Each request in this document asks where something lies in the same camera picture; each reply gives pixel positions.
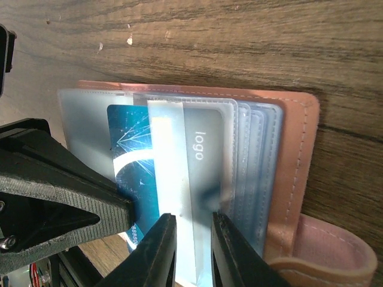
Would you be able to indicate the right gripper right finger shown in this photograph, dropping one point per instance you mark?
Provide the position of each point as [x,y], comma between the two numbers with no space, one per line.
[234,262]

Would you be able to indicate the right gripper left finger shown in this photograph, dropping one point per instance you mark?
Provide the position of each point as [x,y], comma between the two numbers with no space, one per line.
[153,261]

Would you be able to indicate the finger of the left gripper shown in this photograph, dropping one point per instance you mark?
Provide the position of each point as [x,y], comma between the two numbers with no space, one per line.
[50,200]

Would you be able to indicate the blue card in holder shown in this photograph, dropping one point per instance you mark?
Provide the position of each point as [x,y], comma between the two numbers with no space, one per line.
[133,164]

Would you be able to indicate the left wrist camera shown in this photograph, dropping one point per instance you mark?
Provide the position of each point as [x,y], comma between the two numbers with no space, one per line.
[7,43]

